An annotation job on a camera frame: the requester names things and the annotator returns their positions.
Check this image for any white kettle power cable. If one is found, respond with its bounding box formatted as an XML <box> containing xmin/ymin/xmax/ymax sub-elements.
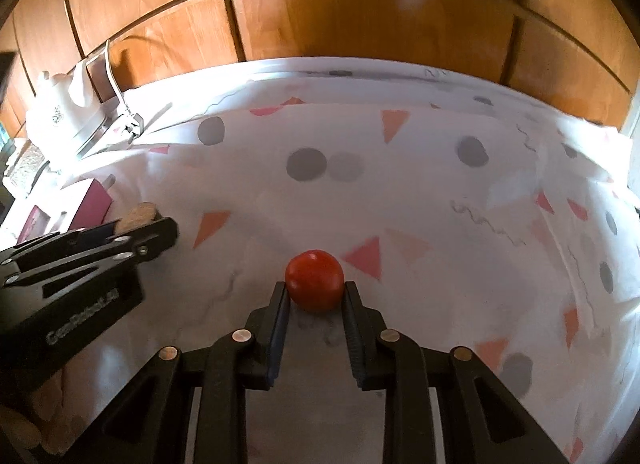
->
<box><xmin>84</xmin><ymin>38</ymin><xmax>147</xmax><ymax>140</ymax></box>

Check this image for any red tomato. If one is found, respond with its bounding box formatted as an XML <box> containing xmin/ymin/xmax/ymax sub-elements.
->
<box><xmin>284</xmin><ymin>249</ymin><xmax>345</xmax><ymax>314</ymax></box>

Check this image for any wooden wall cabinet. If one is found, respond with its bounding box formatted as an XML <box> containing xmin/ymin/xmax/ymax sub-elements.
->
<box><xmin>1</xmin><ymin>0</ymin><xmax>639</xmax><ymax>137</ymax></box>

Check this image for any person's left hand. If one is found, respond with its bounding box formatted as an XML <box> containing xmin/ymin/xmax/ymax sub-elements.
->
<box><xmin>1</xmin><ymin>368</ymin><xmax>88</xmax><ymax>463</ymax></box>

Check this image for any patterned white tablecloth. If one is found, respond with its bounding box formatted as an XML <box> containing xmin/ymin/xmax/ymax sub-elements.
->
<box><xmin>36</xmin><ymin>58</ymin><xmax>639</xmax><ymax>463</ymax></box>

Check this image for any pink rimmed white tray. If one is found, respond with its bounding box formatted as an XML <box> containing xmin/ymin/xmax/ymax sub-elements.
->
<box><xmin>1</xmin><ymin>179</ymin><xmax>113</xmax><ymax>249</ymax></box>

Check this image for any glittery tissue box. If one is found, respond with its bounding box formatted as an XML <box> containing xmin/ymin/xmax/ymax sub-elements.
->
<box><xmin>2</xmin><ymin>138</ymin><xmax>46</xmax><ymax>198</ymax></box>

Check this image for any white ceramic electric kettle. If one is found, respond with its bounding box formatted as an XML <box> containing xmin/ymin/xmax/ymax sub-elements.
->
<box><xmin>26</xmin><ymin>60</ymin><xmax>106</xmax><ymax>166</ymax></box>

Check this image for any upright wooden log piece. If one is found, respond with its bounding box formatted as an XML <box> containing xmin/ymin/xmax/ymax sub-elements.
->
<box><xmin>114</xmin><ymin>202</ymin><xmax>160</xmax><ymax>236</ymax></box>

